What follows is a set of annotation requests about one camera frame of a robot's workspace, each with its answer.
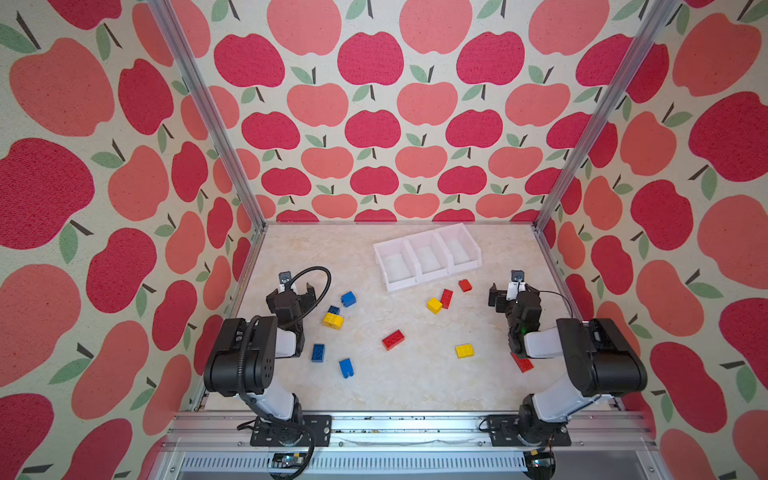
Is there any blue lego cube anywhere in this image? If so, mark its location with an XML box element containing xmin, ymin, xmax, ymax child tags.
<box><xmin>340</xmin><ymin>291</ymin><xmax>357</xmax><ymax>308</ymax></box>

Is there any blue flat lego brick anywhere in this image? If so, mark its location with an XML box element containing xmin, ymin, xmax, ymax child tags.
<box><xmin>311</xmin><ymin>344</ymin><xmax>325</xmax><ymax>363</ymax></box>

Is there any left aluminium corner post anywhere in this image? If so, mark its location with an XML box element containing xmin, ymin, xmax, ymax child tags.
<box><xmin>148</xmin><ymin>1</ymin><xmax>266</xmax><ymax>234</ymax></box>

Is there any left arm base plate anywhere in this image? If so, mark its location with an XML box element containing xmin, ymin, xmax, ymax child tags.
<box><xmin>250</xmin><ymin>415</ymin><xmax>332</xmax><ymax>448</ymax></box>

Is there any red long lego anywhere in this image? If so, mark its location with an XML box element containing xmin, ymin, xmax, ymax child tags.
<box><xmin>511</xmin><ymin>353</ymin><xmax>534</xmax><ymax>374</ymax></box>
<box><xmin>382</xmin><ymin>330</ymin><xmax>405</xmax><ymax>351</ymax></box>

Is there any yellow lego cube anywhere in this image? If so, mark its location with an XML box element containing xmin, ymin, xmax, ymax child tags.
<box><xmin>427</xmin><ymin>298</ymin><xmax>443</xmax><ymax>315</ymax></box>

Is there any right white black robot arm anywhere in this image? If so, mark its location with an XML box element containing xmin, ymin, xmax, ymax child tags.
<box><xmin>488</xmin><ymin>282</ymin><xmax>648</xmax><ymax>445</ymax></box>

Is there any aluminium corner post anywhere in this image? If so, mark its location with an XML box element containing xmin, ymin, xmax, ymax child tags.
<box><xmin>533</xmin><ymin>0</ymin><xmax>679</xmax><ymax>234</ymax></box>
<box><xmin>148</xmin><ymin>1</ymin><xmax>266</xmax><ymax>234</ymax></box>

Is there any aluminium front rail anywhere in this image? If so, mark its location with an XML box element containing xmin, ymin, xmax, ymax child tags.
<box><xmin>147</xmin><ymin>410</ymin><xmax>672</xmax><ymax>479</ymax></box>

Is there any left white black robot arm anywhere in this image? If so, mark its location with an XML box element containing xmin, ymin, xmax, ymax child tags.
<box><xmin>203</xmin><ymin>285</ymin><xmax>317</xmax><ymax>425</ymax></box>

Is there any blue notched lego brick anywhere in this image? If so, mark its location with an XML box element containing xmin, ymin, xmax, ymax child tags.
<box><xmin>339</xmin><ymin>358</ymin><xmax>354</xmax><ymax>379</ymax></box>

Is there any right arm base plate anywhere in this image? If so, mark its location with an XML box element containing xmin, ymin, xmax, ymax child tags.
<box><xmin>483</xmin><ymin>414</ymin><xmax>572</xmax><ymax>447</ymax></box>

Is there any white three-compartment plastic bin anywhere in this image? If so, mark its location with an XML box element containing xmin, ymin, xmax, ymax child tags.
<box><xmin>373</xmin><ymin>223</ymin><xmax>483</xmax><ymax>292</ymax></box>

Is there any right aluminium corner post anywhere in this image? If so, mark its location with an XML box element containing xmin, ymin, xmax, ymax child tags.
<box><xmin>533</xmin><ymin>0</ymin><xmax>679</xmax><ymax>234</ymax></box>

